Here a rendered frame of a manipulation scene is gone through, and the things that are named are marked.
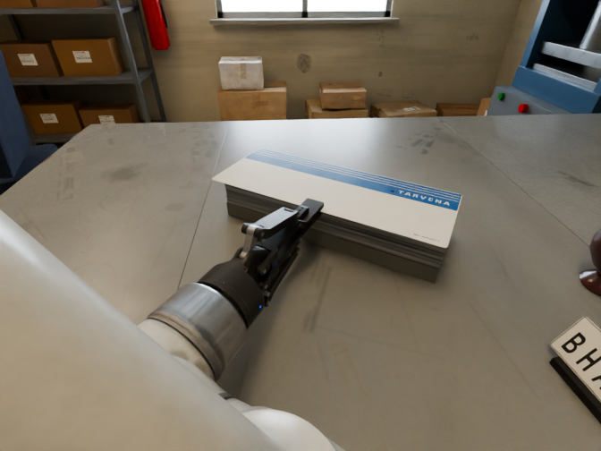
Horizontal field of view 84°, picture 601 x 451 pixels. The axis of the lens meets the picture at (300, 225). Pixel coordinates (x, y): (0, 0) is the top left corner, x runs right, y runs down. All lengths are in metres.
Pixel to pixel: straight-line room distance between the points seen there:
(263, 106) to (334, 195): 2.56
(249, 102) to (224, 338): 2.82
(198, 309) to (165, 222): 0.39
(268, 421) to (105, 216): 0.61
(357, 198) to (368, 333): 0.21
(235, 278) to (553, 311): 0.45
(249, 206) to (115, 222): 0.27
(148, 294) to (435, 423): 0.41
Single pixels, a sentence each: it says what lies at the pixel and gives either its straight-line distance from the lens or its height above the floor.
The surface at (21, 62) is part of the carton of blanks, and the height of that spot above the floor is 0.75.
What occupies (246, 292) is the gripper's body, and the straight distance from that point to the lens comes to 0.36.
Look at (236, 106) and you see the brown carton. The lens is 3.10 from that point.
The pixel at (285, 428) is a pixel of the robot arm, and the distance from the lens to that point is 0.22.
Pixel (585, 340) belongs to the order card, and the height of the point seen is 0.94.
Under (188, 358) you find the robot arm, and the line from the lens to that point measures 0.32.
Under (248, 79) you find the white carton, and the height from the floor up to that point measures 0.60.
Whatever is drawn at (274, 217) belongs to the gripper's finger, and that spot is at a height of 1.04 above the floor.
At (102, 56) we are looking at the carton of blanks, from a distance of 3.37.
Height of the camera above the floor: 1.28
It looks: 36 degrees down
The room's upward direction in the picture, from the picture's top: straight up
